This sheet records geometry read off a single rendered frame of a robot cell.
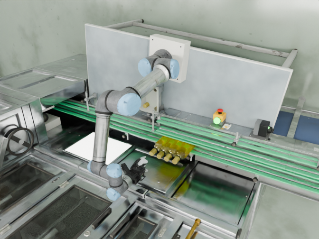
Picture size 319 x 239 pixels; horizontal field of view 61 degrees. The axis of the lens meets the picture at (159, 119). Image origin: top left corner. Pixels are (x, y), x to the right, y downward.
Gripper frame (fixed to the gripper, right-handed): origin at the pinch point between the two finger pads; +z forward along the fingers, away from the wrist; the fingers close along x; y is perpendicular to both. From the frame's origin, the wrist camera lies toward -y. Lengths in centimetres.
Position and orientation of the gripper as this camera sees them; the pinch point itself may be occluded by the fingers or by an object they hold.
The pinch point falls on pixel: (143, 160)
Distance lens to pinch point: 176.5
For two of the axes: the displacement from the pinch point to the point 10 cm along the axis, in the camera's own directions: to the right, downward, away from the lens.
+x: -0.1, -8.9, -4.6
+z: 5.1, -4.0, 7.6
